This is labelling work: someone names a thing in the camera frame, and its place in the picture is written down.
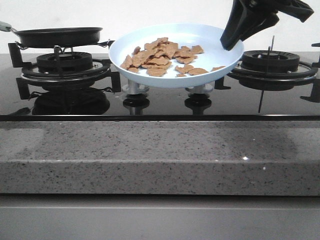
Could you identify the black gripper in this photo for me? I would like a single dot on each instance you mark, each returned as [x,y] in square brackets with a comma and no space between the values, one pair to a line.
[244,23]

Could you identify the light blue plate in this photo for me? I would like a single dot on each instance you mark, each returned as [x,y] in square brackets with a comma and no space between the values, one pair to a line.
[217,61]

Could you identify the brown meat pieces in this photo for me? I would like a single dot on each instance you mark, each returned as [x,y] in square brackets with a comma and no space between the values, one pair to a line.
[157,57]

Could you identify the black frying pan green handle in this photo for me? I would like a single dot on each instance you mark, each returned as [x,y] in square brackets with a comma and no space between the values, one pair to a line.
[50,37]

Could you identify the black empty burner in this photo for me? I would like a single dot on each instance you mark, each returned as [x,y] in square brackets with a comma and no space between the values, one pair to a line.
[271,62]

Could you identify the black empty burner grate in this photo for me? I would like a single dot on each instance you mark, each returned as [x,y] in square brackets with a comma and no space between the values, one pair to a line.
[271,75]

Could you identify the silver right stove knob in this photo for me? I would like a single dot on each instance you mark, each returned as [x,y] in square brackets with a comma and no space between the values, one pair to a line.
[200,89]

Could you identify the silver stove knob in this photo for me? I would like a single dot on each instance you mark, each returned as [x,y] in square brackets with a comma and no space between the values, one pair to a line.
[200,89]
[134,88]

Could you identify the silver left stove knob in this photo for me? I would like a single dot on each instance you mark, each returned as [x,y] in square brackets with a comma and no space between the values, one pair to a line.
[134,88]

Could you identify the black burner under pan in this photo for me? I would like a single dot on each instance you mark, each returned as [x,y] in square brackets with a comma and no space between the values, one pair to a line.
[69,62]

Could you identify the black pan support grate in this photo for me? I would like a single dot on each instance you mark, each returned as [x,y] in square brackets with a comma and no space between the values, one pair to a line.
[31,74]

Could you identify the black glass gas cooktop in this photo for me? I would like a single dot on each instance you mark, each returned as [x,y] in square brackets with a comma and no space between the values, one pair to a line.
[232,98]

